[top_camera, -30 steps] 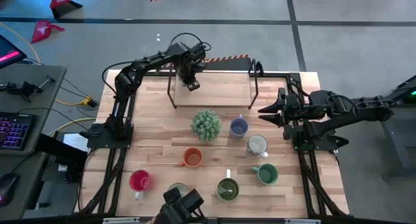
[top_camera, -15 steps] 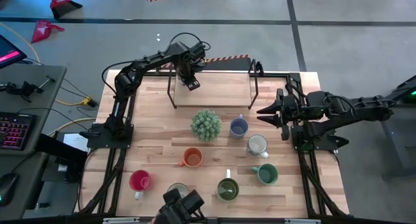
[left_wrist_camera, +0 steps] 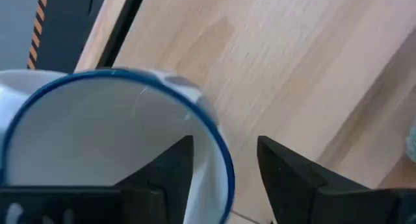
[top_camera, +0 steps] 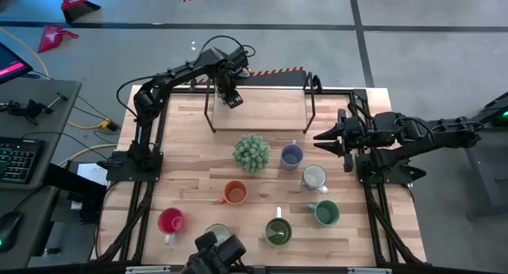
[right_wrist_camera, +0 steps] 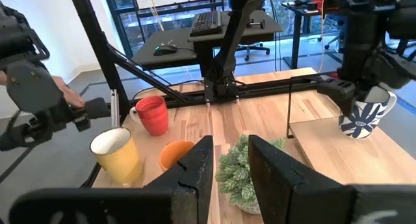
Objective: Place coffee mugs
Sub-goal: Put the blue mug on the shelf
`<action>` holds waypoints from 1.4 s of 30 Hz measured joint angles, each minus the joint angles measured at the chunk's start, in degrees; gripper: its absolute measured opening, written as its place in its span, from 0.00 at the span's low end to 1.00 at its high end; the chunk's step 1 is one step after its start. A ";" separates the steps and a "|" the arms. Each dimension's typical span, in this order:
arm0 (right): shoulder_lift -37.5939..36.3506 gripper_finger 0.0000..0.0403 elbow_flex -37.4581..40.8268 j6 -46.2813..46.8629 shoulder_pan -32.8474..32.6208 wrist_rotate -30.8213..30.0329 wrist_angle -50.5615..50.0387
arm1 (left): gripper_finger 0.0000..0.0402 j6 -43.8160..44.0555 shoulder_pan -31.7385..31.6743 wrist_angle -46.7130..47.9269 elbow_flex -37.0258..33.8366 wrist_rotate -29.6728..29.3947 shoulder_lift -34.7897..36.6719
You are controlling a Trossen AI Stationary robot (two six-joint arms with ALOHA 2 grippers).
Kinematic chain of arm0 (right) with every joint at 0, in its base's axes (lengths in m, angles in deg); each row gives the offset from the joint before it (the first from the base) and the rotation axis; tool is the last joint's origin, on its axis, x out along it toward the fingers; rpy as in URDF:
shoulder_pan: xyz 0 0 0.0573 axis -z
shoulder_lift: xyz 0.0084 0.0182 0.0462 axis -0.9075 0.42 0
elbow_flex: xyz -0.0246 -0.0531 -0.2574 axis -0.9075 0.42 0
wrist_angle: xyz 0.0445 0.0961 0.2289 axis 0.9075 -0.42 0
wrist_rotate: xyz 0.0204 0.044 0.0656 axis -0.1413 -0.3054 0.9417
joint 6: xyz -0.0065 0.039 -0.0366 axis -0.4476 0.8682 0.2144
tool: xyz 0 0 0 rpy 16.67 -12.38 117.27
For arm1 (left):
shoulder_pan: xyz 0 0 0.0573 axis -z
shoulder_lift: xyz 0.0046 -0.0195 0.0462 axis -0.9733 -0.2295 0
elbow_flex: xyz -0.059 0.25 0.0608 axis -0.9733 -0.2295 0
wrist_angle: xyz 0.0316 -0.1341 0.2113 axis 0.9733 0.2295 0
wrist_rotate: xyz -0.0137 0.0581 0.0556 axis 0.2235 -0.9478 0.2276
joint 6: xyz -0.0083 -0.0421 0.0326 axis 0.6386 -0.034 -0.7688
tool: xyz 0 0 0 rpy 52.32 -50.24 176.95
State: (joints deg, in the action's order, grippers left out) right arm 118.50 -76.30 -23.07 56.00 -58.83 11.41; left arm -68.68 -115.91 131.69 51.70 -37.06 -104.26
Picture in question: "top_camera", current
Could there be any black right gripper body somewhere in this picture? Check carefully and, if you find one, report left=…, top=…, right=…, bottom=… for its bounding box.
left=337, top=109, right=376, bottom=173

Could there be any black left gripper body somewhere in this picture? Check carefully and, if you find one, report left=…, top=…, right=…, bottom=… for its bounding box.
left=216, top=67, right=244, bottom=98

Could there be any white patterned mug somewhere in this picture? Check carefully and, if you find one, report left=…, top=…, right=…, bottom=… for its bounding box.
left=300, top=164, right=329, bottom=195

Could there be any lavender blue mug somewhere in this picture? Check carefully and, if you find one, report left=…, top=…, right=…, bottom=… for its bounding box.
left=279, top=139, right=305, bottom=171

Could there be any teal green mug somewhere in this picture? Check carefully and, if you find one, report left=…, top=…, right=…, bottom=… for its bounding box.
left=306, top=199, right=341, bottom=227

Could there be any orange mug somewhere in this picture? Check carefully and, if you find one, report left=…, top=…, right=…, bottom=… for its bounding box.
left=217, top=179, right=249, bottom=206

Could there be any olive green mug white handle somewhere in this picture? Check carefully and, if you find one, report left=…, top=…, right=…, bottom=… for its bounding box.
left=264, top=206, right=294, bottom=248

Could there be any yellow mug with white inside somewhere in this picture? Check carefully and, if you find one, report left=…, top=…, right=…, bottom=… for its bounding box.
left=204, top=222, right=232, bottom=245

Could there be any red mug with white handle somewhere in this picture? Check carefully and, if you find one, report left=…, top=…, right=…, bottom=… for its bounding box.
left=157, top=207, right=186, bottom=245

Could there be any hazard-striped black platform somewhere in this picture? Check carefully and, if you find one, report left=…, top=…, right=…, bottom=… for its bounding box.
left=194, top=66, right=309, bottom=88

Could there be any green artificial plant ball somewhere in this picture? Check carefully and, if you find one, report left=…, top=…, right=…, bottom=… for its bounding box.
left=232, top=133, right=272, bottom=174

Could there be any black metal stand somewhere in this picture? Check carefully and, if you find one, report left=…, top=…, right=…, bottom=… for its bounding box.
left=464, top=91, right=508, bottom=222

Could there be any white paper sheet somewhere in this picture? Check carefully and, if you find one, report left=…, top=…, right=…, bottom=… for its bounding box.
left=77, top=162, right=109, bottom=187

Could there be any red broom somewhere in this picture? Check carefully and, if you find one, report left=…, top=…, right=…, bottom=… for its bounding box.
left=47, top=0, right=102, bottom=23

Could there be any red dustpan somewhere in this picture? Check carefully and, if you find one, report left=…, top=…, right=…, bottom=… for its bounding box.
left=37, top=25, right=79, bottom=54

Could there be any black clamp tool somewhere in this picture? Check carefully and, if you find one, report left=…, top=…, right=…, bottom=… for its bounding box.
left=0, top=91, right=68, bottom=126

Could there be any black backlit keyboard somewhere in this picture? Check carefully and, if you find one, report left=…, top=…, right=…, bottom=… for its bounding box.
left=0, top=137, right=45, bottom=185

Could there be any black tablet screen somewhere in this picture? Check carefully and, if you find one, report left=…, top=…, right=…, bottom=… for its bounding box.
left=0, top=41, right=34, bottom=86

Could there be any grey desk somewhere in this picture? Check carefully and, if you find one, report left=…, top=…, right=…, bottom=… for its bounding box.
left=0, top=79, right=83, bottom=270

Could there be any black computer mouse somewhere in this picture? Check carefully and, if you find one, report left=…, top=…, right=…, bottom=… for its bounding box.
left=0, top=211, right=23, bottom=253

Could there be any black aluminium table frame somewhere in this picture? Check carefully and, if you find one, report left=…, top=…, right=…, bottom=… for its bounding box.
left=94, top=87, right=428, bottom=274

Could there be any yellow extension cable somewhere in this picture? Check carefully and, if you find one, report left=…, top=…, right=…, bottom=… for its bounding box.
left=0, top=26, right=120, bottom=131

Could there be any silver metal bracket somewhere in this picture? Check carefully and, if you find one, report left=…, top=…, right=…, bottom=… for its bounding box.
left=347, top=267, right=393, bottom=274
left=125, top=265, right=171, bottom=274

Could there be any pale yellow cable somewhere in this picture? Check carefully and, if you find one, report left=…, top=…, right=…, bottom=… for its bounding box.
left=57, top=143, right=119, bottom=168

